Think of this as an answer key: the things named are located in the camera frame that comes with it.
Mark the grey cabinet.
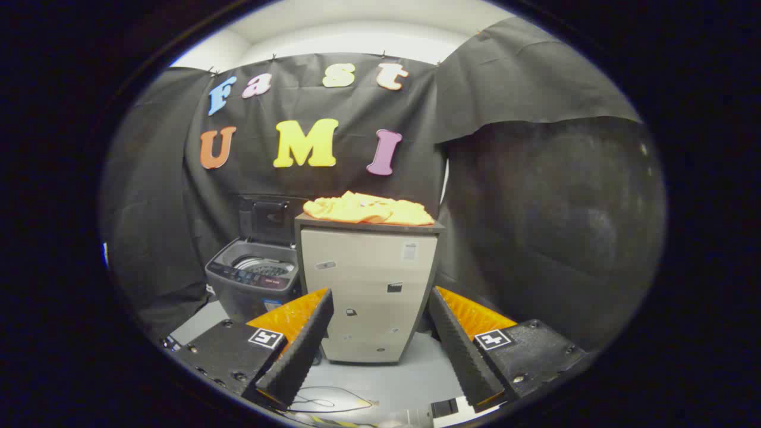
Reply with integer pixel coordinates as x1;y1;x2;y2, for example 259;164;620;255
294;214;446;364

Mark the grey washing machine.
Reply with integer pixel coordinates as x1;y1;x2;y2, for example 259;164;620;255
205;238;301;325

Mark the orange polo shirt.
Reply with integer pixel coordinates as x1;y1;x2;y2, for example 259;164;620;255
303;191;436;227

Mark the black backdrop cloth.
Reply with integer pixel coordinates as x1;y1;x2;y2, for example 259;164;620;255
100;17;666;351

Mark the thin black cable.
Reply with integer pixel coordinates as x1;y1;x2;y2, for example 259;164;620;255
288;386;381;414

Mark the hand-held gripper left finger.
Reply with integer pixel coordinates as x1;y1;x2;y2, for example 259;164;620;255
168;288;335;411

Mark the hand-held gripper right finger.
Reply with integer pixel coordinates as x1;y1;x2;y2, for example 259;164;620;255
428;286;589;414

